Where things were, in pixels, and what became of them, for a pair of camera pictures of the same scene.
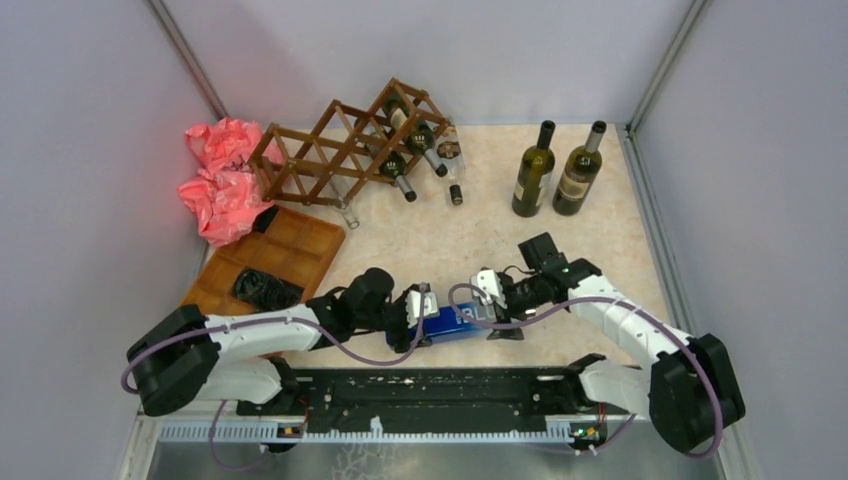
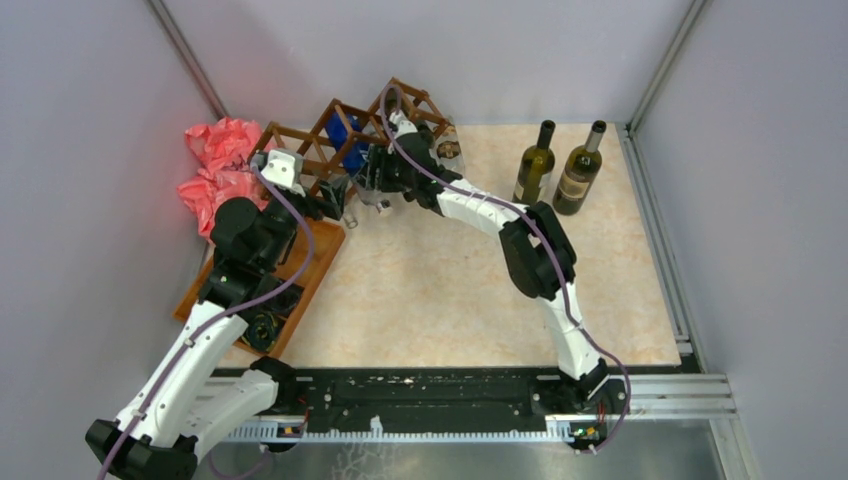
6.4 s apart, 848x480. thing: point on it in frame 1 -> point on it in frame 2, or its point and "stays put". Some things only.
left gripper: (404, 341) -> (316, 209)
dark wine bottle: (580, 174) stays put
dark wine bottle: (535, 173) stays put
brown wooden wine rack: (321, 157) stays put
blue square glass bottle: (459, 322) -> (354, 157)
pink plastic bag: (225, 193) stays put
